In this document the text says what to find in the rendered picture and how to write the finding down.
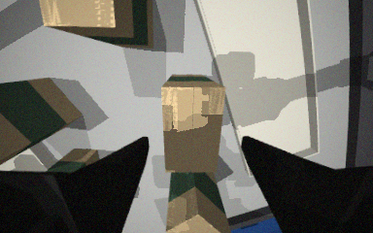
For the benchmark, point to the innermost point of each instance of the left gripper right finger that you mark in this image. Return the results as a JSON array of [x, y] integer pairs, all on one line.
[[305, 196]]

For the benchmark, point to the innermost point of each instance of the white shallow tray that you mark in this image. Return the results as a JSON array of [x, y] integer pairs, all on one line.
[[265, 50], [34, 159]]

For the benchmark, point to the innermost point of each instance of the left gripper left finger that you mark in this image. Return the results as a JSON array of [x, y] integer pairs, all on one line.
[[94, 199]]

